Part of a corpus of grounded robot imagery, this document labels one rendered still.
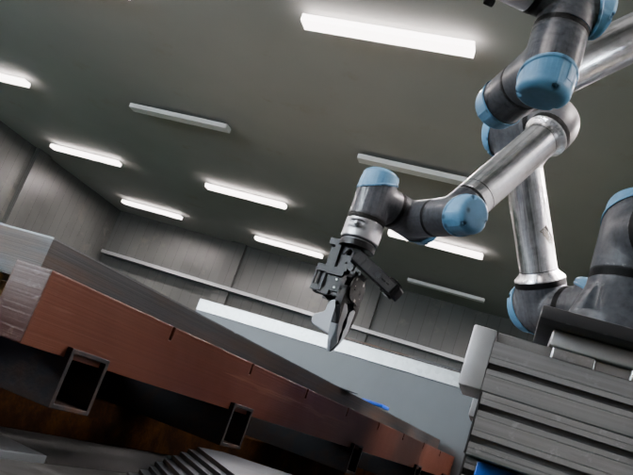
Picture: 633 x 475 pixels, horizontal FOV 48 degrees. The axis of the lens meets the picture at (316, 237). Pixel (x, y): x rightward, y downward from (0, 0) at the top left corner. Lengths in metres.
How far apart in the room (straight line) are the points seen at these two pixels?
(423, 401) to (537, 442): 1.08
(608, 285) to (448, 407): 1.05
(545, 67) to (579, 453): 0.52
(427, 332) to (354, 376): 10.07
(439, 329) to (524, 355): 11.17
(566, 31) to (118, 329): 0.69
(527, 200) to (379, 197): 0.43
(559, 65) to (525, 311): 0.83
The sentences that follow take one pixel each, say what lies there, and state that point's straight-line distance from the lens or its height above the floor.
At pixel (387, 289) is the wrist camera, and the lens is 1.32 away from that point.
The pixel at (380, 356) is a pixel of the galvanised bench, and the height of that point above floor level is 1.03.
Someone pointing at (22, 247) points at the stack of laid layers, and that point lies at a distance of 0.67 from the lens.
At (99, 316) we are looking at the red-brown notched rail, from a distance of 0.65.
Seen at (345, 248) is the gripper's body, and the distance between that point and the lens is 1.38.
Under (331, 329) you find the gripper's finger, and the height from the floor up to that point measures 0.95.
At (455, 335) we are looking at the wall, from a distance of 12.20.
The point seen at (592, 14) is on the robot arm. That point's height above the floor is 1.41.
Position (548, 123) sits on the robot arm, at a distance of 1.55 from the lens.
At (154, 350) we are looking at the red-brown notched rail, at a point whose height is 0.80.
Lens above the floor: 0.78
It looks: 14 degrees up
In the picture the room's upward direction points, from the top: 20 degrees clockwise
